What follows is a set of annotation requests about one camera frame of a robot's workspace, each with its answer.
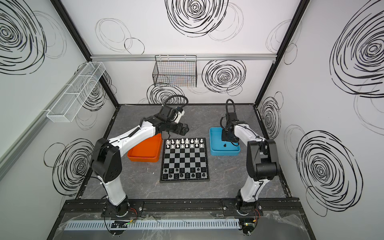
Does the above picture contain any black wire basket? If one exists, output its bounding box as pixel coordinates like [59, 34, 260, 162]
[152, 60, 198, 88]

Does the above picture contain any white mesh shelf basket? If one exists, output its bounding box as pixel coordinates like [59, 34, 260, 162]
[47, 62, 106, 123]

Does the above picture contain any orange plastic tray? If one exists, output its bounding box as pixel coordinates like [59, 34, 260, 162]
[127, 134, 163, 163]

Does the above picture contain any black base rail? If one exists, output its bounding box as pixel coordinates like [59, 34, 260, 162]
[59, 198, 304, 219]

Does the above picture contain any black and white chessboard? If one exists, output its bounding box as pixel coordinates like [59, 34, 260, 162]
[160, 138, 210, 183]

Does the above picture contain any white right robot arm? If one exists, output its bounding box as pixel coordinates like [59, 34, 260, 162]
[221, 112, 280, 203]

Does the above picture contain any black vertical frame post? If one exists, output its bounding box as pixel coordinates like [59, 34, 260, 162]
[50, 0, 120, 109]

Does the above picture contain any white slotted cable duct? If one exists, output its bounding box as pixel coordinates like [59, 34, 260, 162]
[64, 219, 241, 231]

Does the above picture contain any black right frame post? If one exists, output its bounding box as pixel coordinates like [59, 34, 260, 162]
[254, 0, 310, 108]

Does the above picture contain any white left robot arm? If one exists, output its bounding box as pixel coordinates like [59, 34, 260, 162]
[90, 104, 189, 217]

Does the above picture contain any aluminium wall rail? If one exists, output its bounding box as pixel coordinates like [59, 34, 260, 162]
[91, 53, 277, 62]

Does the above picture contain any blue plastic tray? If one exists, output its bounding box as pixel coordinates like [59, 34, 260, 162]
[210, 127, 241, 156]

